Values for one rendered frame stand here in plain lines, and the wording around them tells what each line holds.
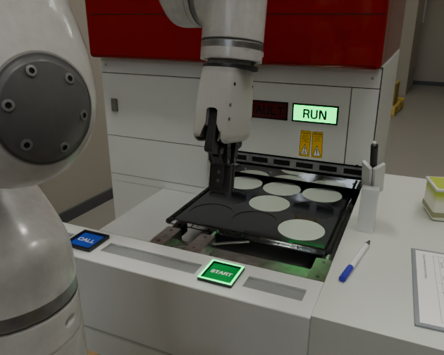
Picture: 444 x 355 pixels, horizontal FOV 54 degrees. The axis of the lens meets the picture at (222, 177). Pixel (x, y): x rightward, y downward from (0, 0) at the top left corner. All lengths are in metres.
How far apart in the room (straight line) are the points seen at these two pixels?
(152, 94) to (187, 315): 0.79
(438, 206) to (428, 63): 9.11
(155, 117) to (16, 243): 1.00
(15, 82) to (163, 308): 0.50
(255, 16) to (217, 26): 0.05
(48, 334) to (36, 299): 0.04
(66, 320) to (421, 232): 0.65
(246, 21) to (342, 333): 0.42
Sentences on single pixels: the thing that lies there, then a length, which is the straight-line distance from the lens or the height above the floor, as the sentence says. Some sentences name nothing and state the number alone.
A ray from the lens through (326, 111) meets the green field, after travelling 1.15.
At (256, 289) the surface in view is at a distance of 0.67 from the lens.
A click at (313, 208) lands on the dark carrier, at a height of 0.90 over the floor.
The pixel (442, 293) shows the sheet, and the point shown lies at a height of 0.97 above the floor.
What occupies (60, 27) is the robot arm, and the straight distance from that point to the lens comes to 0.33.
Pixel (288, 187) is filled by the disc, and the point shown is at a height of 0.90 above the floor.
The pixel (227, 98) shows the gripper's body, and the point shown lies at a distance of 0.56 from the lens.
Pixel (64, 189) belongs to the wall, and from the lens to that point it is 3.16.
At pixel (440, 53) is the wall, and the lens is 9.97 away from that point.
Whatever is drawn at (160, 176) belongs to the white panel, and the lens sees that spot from 1.40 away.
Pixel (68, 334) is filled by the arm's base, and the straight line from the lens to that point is 0.44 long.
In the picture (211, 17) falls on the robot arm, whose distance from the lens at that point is 0.59.
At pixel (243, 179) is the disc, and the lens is 1.24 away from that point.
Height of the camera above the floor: 1.34
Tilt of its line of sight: 20 degrees down
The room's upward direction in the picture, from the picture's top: straight up
